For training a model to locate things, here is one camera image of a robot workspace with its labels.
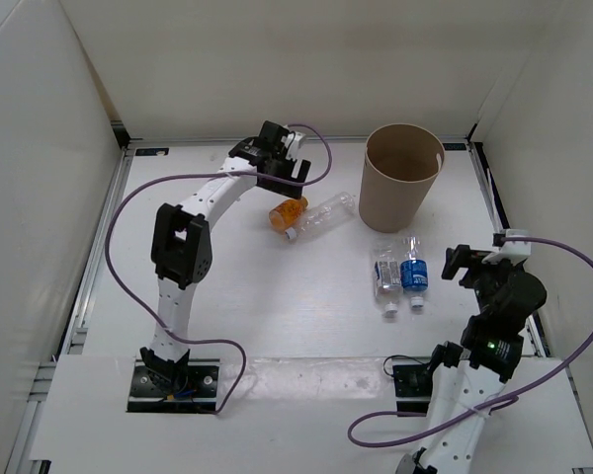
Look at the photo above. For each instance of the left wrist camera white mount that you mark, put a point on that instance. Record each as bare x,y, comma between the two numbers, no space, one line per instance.
293,144

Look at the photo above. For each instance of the orange plastic bottle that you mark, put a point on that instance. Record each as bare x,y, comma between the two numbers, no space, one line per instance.
287,213

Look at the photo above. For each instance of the blue label Pocari Sweat bottle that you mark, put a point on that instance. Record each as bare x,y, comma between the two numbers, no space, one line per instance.
414,272

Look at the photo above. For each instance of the clear bottle white orange label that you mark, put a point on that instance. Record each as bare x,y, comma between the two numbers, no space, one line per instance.
387,278

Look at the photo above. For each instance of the brown cardboard bin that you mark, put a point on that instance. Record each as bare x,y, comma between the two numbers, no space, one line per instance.
402,161

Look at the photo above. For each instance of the clear plastic bottle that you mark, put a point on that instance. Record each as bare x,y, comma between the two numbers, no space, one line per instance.
323,218

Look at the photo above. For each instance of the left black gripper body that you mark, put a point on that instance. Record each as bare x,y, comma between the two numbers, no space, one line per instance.
283,166

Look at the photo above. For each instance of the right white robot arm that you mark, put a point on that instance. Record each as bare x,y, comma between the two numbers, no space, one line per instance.
468,374

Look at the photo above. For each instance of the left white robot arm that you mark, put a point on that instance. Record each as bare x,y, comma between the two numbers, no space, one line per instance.
181,246

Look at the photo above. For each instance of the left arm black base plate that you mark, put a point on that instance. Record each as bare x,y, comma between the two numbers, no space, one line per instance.
195,392

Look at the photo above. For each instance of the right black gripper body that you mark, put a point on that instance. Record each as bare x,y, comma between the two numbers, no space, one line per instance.
488,276

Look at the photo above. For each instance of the white front board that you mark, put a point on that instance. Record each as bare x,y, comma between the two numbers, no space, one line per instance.
293,415

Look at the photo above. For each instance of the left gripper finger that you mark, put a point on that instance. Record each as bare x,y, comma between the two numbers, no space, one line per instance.
302,171
289,188

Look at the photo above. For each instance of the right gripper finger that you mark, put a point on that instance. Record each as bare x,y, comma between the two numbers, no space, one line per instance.
456,258
468,281

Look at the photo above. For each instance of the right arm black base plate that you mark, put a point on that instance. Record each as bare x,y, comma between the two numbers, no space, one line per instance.
412,384

